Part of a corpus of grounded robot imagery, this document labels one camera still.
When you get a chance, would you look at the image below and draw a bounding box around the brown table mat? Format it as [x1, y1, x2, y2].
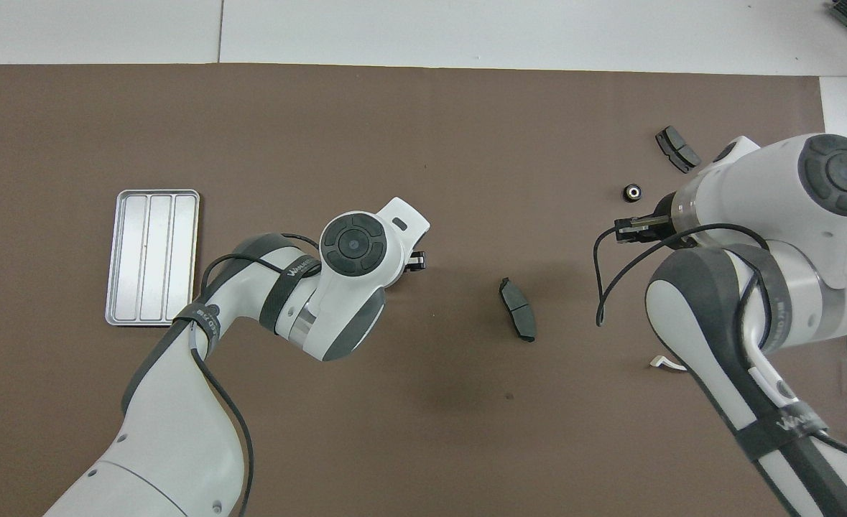
[0, 63, 847, 517]

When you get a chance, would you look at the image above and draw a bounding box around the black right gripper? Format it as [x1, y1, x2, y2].
[616, 214, 675, 245]

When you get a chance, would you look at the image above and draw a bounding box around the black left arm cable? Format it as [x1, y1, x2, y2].
[192, 232, 323, 517]

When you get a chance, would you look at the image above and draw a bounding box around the grey brake pad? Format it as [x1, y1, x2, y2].
[499, 277, 538, 343]
[655, 126, 703, 174]

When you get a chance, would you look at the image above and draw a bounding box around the silver metal tray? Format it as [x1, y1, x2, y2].
[105, 189, 201, 327]

